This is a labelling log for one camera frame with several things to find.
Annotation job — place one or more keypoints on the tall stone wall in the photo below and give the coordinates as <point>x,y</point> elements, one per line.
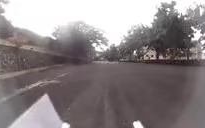
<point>10,59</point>

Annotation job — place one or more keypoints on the row of trees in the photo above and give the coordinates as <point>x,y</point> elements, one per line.
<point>170,30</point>

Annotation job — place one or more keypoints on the low dark wall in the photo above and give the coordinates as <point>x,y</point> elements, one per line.
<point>163,62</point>

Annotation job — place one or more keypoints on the robot's own part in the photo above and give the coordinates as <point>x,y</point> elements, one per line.
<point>65,125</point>
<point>137,124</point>

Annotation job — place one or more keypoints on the pale building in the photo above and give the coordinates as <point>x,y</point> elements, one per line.
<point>150,55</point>

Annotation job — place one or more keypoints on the large dark tree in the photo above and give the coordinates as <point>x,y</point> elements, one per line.
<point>77,40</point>

